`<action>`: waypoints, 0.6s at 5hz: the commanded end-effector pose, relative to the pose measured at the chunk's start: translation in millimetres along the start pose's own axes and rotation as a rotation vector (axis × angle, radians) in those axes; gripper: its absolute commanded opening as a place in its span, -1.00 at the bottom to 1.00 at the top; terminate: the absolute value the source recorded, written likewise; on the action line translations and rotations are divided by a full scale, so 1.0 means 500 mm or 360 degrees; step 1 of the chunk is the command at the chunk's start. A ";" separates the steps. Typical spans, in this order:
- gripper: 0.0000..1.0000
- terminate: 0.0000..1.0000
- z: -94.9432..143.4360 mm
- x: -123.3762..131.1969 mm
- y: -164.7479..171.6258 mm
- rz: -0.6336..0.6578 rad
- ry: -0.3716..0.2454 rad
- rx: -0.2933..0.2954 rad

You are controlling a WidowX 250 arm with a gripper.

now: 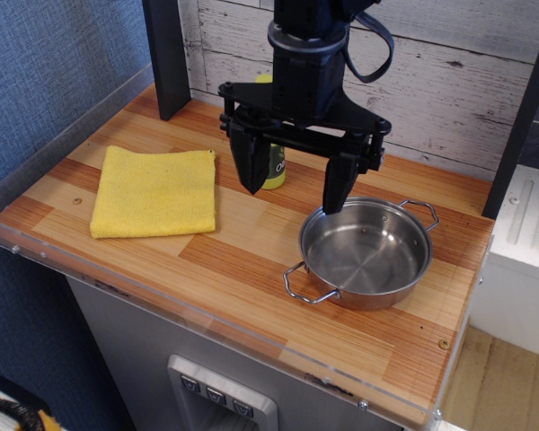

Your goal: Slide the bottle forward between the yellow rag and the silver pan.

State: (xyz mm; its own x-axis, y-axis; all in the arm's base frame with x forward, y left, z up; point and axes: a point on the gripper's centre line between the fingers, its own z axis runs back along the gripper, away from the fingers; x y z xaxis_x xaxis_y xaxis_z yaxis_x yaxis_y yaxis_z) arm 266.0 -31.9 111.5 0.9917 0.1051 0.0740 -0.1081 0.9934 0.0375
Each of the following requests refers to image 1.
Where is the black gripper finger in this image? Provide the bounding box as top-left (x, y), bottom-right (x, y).
top-left (229, 127), bottom-right (270, 194)
top-left (323, 154), bottom-right (358, 214)

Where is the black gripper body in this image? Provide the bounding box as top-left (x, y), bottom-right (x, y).
top-left (218, 30), bottom-right (392, 172)

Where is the yellow olive oil bottle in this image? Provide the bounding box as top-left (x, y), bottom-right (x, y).
top-left (254, 74), bottom-right (287, 191)

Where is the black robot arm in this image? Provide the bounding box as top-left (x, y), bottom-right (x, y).
top-left (218, 1), bottom-right (394, 215)

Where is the yellow folded cloth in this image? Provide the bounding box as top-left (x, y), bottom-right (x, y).
top-left (90, 145), bottom-right (216, 239)

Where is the stainless steel pan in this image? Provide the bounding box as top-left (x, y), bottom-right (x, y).
top-left (283, 197), bottom-right (439, 311)

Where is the white ribbed cabinet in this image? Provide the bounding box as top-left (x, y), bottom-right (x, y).
top-left (470, 165), bottom-right (539, 355)

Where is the silver toy fridge dispenser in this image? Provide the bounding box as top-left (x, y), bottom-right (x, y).
top-left (167, 354), bottom-right (279, 430)

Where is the yellow black bag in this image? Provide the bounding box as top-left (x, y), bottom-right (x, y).
top-left (0, 376), bottom-right (64, 430)

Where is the black looped cable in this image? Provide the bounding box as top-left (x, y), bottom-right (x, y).
top-left (340, 11), bottom-right (395, 84)

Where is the black vertical post left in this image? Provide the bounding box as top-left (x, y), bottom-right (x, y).
top-left (142, 0), bottom-right (191, 120)

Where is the black vertical post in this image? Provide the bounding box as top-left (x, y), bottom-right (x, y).
top-left (142, 0), bottom-right (191, 120)
top-left (482, 52), bottom-right (539, 220)

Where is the black vertical post right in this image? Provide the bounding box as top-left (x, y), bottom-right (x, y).
top-left (482, 52), bottom-right (539, 220)

